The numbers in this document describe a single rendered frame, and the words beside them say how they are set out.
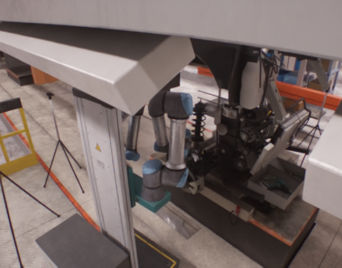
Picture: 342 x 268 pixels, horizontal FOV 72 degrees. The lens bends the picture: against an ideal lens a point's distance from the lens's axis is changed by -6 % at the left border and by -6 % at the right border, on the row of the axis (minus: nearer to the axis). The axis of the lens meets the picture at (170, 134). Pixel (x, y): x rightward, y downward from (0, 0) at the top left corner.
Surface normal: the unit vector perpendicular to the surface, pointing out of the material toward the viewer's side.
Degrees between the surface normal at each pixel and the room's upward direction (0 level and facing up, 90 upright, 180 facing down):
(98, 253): 0
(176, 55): 90
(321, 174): 117
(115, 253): 0
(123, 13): 90
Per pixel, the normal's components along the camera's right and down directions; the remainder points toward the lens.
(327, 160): -0.32, -0.64
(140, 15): -0.72, 0.33
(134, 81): 0.69, 0.34
